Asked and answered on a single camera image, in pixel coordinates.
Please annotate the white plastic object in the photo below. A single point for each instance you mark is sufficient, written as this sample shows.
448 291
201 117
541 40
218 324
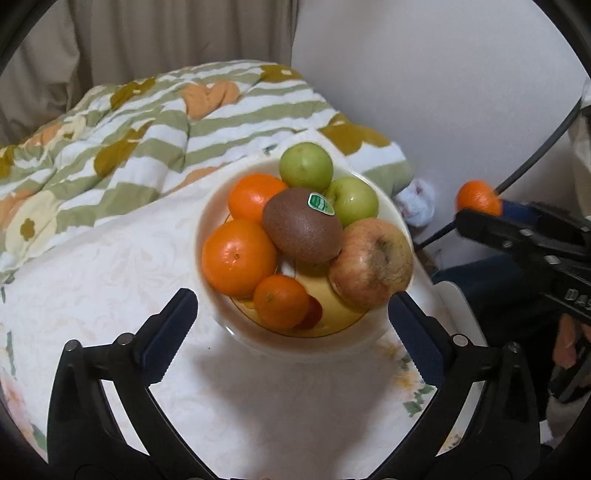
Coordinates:
457 300

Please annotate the beige curtain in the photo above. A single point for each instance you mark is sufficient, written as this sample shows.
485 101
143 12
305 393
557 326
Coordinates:
138 37

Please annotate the large orange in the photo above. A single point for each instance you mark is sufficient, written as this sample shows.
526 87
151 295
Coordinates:
238 256

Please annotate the dark blue cloth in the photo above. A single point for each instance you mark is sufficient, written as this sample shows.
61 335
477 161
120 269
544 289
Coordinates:
480 277

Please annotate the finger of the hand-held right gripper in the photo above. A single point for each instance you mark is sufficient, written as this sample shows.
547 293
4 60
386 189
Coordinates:
494 230
519 210

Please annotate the brown kiwi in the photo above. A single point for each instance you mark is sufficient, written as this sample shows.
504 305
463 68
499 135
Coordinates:
300 228

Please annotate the crumpled white tissue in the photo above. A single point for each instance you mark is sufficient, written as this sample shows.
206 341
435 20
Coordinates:
418 203

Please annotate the small orange mandarin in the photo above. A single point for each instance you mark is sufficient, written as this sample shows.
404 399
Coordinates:
280 301
478 196
251 196

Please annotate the green round fruit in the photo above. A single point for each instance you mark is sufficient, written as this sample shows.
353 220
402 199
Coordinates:
305 164
353 199

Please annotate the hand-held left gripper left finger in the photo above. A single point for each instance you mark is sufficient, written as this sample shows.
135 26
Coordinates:
166 337

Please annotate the cream ceramic bowl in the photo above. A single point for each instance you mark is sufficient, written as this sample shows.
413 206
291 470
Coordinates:
295 344

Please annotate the green striped floral quilt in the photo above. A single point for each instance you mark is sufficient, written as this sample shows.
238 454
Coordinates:
138 138

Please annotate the small red tomato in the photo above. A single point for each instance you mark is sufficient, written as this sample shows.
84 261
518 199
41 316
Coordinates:
314 314

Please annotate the red yellow apple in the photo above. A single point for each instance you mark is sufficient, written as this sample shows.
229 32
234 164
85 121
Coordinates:
371 263

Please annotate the person's right hand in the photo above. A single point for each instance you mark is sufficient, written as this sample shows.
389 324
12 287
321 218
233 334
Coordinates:
565 346

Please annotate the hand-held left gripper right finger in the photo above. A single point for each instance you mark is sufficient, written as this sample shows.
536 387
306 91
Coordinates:
418 341

